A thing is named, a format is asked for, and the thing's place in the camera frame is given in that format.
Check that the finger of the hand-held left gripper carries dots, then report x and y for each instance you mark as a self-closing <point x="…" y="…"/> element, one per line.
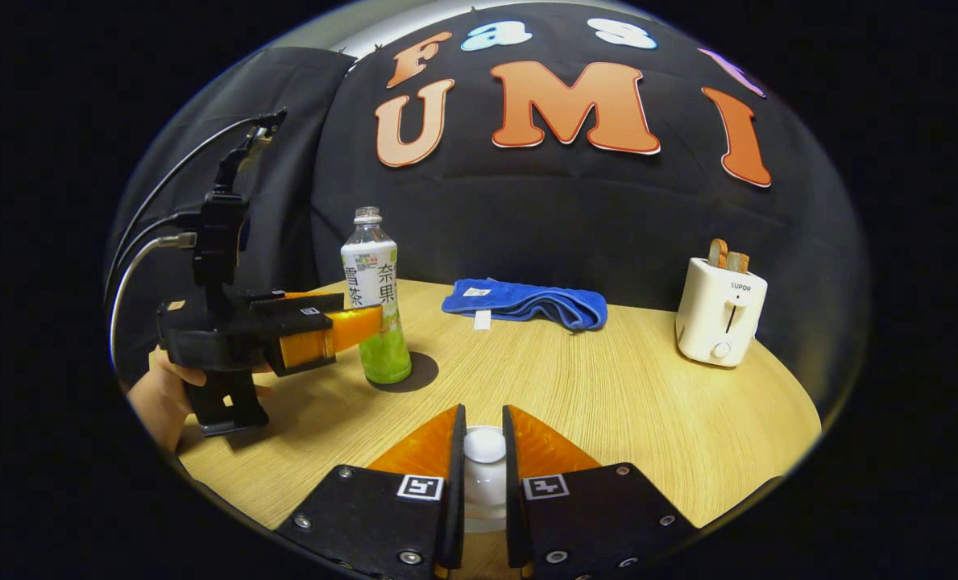
<point x="309" y="342"/>
<point x="293" y="304"/>

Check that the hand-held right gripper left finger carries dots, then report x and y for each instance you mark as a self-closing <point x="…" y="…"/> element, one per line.
<point x="456" y="515"/>

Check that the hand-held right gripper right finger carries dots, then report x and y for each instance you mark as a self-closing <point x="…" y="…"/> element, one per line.
<point x="513" y="515"/>

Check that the white teacup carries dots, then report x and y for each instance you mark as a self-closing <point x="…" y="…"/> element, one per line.
<point x="485" y="519"/>

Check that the white teacup lid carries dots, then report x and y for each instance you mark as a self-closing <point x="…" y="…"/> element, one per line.
<point x="485" y="445"/>

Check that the clear water bottle green label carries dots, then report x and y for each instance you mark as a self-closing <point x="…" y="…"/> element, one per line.
<point x="374" y="282"/>

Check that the dark round coaster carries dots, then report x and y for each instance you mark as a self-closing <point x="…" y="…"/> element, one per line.
<point x="424" y="372"/>

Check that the blue folded towel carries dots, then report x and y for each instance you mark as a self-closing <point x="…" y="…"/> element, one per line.
<point x="527" y="302"/>

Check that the black backdrop cloth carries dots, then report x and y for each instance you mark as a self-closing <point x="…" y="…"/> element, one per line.
<point x="543" y="209"/>

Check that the white toaster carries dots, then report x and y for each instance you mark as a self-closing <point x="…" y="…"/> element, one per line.
<point x="719" y="314"/>

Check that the brown toast slice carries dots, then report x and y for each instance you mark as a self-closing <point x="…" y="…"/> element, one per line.
<point x="718" y="253"/>
<point x="738" y="263"/>

